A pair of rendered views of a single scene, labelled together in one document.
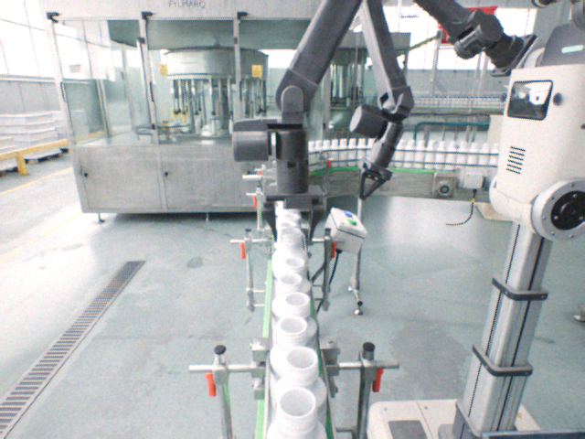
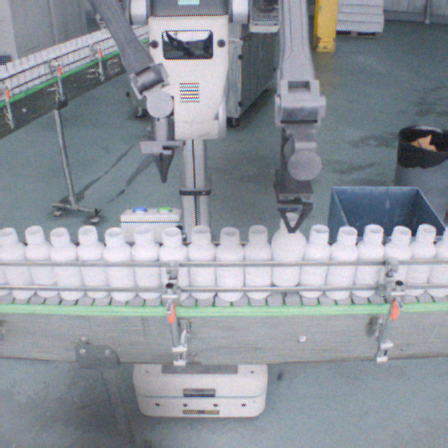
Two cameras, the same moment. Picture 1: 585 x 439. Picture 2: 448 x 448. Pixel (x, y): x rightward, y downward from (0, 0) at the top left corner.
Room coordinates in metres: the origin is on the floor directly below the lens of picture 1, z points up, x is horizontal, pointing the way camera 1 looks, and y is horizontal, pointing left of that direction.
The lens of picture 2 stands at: (0.71, 0.80, 1.69)
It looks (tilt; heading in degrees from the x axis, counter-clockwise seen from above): 33 degrees down; 271
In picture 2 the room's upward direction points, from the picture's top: straight up
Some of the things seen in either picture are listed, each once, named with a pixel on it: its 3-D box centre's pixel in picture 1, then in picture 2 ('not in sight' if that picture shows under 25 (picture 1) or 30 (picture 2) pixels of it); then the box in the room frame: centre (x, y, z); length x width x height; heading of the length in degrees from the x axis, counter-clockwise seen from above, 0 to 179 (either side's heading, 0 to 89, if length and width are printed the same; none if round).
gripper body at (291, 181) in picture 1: (292, 179); (294, 172); (0.61, 0.00, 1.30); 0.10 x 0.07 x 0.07; 92
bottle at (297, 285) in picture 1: (290, 322); (342, 263); (0.49, 0.00, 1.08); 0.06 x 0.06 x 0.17
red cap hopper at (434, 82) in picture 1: (453, 95); not in sight; (7.06, -3.04, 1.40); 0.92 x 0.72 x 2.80; 74
